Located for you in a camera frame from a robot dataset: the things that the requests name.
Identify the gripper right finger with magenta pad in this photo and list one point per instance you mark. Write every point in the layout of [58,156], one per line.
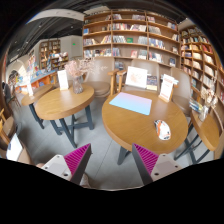
[152,166]

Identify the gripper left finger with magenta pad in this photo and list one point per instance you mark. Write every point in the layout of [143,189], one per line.
[70,167]

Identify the light blue mouse pad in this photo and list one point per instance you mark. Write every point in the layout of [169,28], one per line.
[131,103]

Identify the round wooden table right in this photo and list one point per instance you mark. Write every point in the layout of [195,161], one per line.
[127,127]

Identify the round wooden table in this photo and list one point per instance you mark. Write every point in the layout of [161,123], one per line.
[127,127]
[59,107]

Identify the round wooden table left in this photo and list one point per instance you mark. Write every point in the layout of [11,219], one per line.
[59,107]

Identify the small round table far right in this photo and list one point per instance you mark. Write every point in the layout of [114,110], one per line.
[207,133]

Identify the small round table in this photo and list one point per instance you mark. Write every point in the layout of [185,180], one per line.
[29,101]
[207,133]

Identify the wooden chair lower left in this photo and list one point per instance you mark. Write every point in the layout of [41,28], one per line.
[11,147]

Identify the white sign card wooden stand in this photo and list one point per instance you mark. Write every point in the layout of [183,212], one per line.
[166,88]

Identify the small round table far left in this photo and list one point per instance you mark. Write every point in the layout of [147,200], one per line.
[29,101]

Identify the white sign card far left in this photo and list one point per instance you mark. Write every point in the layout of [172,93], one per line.
[30,90]

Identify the dark book on chair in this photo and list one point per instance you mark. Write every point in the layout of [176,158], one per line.
[151,83]

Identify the small glass vase right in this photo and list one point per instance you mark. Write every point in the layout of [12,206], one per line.
[210,101]

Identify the white picture board on chair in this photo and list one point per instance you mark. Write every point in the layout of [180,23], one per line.
[136,77]

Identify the white sign card left table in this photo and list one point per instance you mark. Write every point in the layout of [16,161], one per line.
[63,80]

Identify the wooden chair behind left table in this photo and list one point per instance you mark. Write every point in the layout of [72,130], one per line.
[102,76]

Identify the wooden chair behind table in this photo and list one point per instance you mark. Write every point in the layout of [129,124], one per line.
[152,69]
[102,76]

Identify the glass vase with dried flowers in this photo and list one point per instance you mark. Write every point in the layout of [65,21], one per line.
[76,69]

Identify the wooden chair behind right table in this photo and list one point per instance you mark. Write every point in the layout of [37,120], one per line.
[152,69]

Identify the far left background bookshelf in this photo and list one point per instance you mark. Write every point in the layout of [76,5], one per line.
[50,55]

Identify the right side wooden bookshelf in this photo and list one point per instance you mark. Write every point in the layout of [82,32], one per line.
[201,62]

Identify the large wooden bookshelf wall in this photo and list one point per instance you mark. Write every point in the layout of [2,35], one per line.
[129,34]

